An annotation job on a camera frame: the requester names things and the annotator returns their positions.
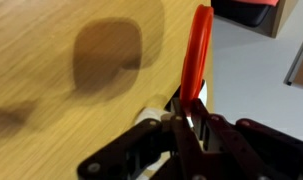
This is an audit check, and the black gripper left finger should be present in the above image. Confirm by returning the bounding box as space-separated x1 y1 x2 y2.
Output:
77 118 174 180

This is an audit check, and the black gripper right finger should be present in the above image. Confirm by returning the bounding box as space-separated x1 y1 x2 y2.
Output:
191 99 303 180

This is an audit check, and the red bowl lid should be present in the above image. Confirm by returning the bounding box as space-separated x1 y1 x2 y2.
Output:
179 5 214 110

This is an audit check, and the salmon pink towel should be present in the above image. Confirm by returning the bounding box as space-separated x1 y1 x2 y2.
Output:
233 0 279 6

